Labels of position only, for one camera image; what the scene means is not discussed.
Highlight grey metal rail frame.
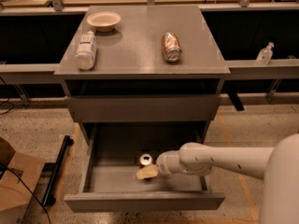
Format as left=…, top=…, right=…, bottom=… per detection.
left=1, top=3, right=299, bottom=83

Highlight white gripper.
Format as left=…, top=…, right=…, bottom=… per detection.
left=135, top=150, right=180, bottom=180

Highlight beige paper bowl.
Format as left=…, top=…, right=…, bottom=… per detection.
left=87, top=12, right=121, bottom=32

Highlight red coke can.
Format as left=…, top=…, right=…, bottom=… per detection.
left=139, top=153, right=153, bottom=168

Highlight open grey middle drawer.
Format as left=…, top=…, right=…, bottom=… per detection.
left=64, top=123, right=225, bottom=212

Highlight black cable over box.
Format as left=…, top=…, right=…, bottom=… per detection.
left=0, top=163, right=51, bottom=224

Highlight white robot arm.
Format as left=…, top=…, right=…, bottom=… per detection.
left=135, top=133, right=299, bottom=224

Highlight cardboard box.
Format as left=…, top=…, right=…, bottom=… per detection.
left=0, top=138, right=45, bottom=224

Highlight grey drawer cabinet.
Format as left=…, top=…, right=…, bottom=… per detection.
left=55, top=5, right=230, bottom=141

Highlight closed grey top drawer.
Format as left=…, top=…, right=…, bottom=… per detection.
left=65, top=95, right=220, bottom=122

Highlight clear sanitizer pump bottle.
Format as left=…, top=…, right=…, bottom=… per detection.
left=256, top=42, right=274, bottom=65

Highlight clear plastic water bottle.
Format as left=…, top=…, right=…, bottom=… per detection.
left=75, top=31, right=97, bottom=70

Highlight black floor bar left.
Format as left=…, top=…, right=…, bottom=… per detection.
left=42, top=135, right=74, bottom=207

